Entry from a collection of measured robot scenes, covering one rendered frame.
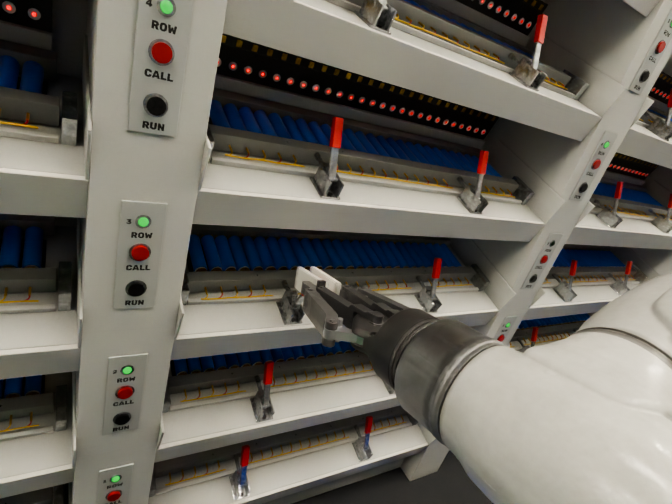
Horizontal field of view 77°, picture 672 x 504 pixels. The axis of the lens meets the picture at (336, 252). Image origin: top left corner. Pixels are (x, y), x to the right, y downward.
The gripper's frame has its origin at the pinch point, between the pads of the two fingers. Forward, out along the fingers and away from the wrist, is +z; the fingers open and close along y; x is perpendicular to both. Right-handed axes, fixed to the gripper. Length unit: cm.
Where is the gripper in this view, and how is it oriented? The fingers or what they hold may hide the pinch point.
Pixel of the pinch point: (317, 285)
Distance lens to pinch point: 54.0
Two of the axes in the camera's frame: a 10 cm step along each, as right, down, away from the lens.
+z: -5.2, -2.7, 8.1
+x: 1.6, -9.6, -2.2
